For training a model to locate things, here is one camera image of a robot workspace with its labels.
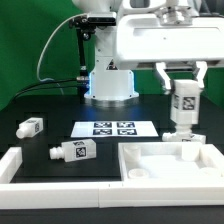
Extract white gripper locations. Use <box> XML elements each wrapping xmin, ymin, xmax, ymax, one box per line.
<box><xmin>113</xmin><ymin>3</ymin><xmax>224</xmax><ymax>95</ymax></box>

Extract white square tabletop part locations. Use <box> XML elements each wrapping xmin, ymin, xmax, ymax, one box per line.
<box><xmin>118</xmin><ymin>142</ymin><xmax>224</xmax><ymax>181</ymax></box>

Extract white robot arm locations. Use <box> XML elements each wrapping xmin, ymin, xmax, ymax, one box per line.
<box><xmin>72</xmin><ymin>0</ymin><xmax>224</xmax><ymax>103</ymax></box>

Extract white tag sheet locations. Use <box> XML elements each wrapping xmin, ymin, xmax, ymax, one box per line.
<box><xmin>71</xmin><ymin>121</ymin><xmax>158</xmax><ymax>138</ymax></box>

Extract white U-shaped fence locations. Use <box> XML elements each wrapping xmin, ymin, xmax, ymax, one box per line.
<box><xmin>0</xmin><ymin>147</ymin><xmax>224</xmax><ymax>209</ymax></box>

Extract black camera on stand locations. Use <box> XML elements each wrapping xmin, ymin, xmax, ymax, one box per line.
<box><xmin>69</xmin><ymin>13</ymin><xmax>116</xmax><ymax>98</ymax></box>

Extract grey camera cable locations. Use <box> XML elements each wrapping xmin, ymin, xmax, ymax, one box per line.
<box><xmin>36</xmin><ymin>13</ymin><xmax>88</xmax><ymax>83</ymax></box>

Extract black cables on table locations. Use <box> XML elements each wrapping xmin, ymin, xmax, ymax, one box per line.
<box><xmin>12</xmin><ymin>78</ymin><xmax>88</xmax><ymax>103</ymax></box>

